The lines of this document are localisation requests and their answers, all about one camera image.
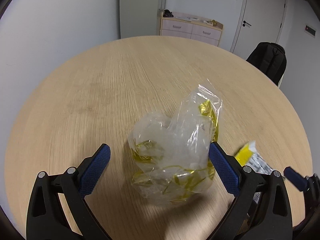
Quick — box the yellow silver snack wrapper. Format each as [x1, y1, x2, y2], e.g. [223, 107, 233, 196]
[234, 140, 275, 205]

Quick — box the clear bag with gold ribbon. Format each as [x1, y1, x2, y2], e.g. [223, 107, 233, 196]
[128, 80, 223, 206]

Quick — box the white chair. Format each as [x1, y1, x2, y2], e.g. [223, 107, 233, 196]
[278, 74, 284, 88]

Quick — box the black backpack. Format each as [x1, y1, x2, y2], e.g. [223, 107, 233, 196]
[246, 42, 287, 86]

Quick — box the white door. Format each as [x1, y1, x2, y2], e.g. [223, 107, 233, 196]
[231, 0, 286, 59]

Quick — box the tall grey cabinet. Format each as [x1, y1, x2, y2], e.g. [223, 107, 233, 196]
[119, 0, 165, 38]

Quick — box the wall switch panel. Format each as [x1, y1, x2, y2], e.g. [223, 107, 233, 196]
[304, 25, 316, 37]

